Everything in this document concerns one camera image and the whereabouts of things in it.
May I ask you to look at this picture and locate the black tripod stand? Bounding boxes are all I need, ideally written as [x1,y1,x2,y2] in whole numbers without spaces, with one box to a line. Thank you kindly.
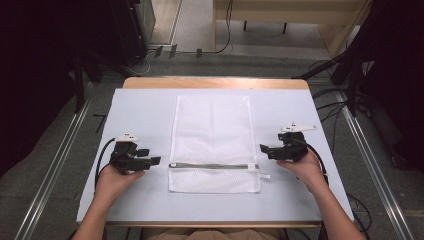
[68,49,133,114]
[293,43,368,118]

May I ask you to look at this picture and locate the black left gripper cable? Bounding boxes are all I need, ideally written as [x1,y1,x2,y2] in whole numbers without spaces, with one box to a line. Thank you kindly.
[94,137,117,192]

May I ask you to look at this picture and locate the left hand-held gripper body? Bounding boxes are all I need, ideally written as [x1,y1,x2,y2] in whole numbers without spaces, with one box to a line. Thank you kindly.
[109,132,150,175]

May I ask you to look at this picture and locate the metal floor rail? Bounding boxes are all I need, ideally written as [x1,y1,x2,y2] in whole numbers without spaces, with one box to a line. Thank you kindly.
[13,82,95,240]
[335,89,416,240]

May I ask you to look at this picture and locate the white floor cable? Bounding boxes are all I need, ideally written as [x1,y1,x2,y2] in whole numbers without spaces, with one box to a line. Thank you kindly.
[125,49,158,77]

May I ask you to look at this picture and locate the bundle of black floor cables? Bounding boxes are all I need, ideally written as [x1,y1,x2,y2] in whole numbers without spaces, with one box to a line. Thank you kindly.
[309,59,371,158]

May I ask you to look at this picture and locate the light wooden bench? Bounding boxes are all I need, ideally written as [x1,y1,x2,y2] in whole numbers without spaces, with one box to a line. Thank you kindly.
[212,0,373,58]

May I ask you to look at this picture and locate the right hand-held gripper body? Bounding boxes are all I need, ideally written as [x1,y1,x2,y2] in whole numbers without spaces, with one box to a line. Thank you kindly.
[275,122,318,163]

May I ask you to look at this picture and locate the person's right hand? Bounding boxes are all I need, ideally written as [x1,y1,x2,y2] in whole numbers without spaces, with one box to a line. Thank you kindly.
[275,148,330,195]

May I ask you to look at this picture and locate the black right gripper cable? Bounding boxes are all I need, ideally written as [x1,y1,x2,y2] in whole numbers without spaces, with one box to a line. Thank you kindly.
[293,137,330,186]

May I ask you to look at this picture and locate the white mesh laundry bag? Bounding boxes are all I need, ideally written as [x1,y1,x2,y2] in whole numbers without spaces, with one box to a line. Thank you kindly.
[167,95,271,195]

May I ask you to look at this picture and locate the person's beige trousers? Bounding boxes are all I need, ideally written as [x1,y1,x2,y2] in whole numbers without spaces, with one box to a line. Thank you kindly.
[141,227,285,240]

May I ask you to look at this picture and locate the black hanging cable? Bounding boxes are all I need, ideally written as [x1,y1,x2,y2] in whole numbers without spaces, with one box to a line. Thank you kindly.
[213,0,234,55]

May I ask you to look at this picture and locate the black equipment cabinet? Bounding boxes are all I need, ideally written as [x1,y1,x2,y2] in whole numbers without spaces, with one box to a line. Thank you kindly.
[108,0,157,66]

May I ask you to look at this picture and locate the person's left hand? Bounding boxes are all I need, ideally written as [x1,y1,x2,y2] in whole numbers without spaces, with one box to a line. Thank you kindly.
[94,162,146,203]

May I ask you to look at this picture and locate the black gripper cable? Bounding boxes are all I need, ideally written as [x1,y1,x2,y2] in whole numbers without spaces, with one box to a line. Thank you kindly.
[293,137,330,186]
[94,137,117,192]

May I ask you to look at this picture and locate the pale blue table cover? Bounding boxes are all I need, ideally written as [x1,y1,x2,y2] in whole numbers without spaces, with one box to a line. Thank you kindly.
[76,87,355,224]

